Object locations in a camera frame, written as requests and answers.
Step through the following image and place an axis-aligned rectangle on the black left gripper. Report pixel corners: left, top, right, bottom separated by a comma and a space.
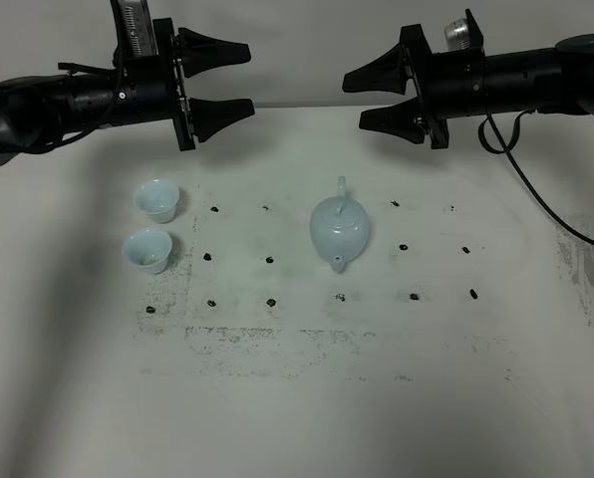
112, 18, 255, 151

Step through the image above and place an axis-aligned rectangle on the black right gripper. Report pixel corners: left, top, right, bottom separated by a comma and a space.
342, 24, 485, 149

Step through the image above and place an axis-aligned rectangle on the light blue porcelain teapot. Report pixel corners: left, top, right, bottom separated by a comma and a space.
309, 176, 371, 274

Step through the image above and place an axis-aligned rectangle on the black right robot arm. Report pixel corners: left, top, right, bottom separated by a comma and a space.
342, 18, 594, 149

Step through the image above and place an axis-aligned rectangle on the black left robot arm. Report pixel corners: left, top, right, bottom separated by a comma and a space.
0, 18, 254, 166

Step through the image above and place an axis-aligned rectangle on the far light blue teacup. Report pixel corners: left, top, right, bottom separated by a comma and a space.
134, 178, 180, 224

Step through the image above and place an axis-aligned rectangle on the light blue teacup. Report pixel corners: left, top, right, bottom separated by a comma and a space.
134, 178, 180, 224
122, 228, 173, 275

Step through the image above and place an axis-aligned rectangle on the near light blue teacup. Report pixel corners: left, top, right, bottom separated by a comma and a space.
122, 228, 173, 275

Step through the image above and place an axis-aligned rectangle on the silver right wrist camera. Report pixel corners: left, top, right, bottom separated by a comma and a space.
445, 9, 484, 52

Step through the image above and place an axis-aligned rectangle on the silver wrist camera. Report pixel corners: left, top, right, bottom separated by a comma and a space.
445, 9, 484, 52
111, 0, 157, 59

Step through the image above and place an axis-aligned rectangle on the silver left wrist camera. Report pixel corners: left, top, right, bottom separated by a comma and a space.
111, 0, 157, 59

